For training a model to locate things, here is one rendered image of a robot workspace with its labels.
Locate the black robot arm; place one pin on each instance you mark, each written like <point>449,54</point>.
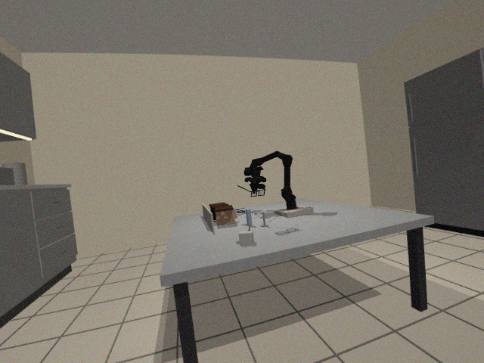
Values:
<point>287,161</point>

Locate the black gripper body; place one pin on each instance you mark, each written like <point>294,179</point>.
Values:
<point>252,180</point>

